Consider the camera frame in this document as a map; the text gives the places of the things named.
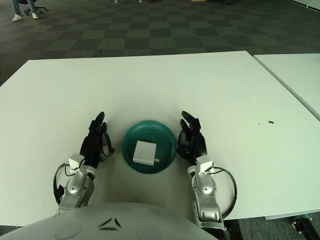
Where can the office chair base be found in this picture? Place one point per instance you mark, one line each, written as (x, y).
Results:
(40, 10)

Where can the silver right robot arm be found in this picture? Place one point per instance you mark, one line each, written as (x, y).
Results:
(207, 187)

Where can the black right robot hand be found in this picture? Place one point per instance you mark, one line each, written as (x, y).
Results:
(195, 145)

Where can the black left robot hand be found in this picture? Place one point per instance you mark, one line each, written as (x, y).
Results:
(92, 147)

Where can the black table leg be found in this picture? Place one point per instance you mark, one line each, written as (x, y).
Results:
(235, 231)

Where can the grey robot torso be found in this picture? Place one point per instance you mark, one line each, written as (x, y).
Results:
(100, 222)

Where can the green plate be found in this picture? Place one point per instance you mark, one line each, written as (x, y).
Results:
(150, 130)

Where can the brown cardboard box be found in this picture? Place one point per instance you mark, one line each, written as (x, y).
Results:
(198, 0)

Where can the seated person in jeans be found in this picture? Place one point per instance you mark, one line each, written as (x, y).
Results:
(17, 7)

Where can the white charger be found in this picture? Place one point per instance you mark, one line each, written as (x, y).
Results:
(143, 152)

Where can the white neighbouring table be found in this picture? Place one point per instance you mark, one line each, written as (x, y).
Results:
(295, 75)

